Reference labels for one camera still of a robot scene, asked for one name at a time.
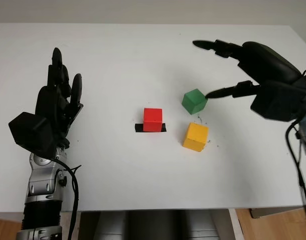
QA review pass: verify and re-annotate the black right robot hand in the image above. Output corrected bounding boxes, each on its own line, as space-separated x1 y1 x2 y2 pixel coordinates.
192 39 303 99

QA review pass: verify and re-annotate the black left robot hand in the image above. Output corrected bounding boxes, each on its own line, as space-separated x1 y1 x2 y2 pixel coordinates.
34 47 84 148

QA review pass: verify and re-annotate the green cube block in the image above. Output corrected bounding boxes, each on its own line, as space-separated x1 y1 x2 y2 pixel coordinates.
181 88 209 116

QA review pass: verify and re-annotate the yellow cube block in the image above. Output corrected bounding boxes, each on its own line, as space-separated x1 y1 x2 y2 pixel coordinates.
182 122 209 153

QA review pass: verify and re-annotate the red cube block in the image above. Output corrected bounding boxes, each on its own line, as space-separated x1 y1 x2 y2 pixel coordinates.
142 107 164 133

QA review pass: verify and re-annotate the black tape strip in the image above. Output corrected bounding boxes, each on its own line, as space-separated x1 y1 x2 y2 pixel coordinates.
134 123 167 133

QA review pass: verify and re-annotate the dark grey robot torso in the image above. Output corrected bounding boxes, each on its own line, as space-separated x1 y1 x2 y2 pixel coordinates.
79 209 231 240

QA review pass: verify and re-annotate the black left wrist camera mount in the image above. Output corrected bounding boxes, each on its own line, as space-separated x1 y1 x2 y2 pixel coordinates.
8 111 55 157

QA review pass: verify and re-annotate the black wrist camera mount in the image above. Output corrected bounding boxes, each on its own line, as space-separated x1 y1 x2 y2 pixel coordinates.
250 79 306 123
8 111 55 157

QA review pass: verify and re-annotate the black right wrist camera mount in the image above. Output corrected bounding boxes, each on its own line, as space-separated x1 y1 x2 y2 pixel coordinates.
250 79 306 123

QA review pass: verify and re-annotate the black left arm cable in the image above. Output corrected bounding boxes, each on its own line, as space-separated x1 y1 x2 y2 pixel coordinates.
42 156 83 240

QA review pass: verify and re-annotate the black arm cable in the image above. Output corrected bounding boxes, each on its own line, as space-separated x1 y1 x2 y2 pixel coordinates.
285 118 306 240
42 156 83 240

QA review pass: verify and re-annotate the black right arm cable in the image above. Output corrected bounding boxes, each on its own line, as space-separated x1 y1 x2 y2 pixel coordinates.
285 118 306 240

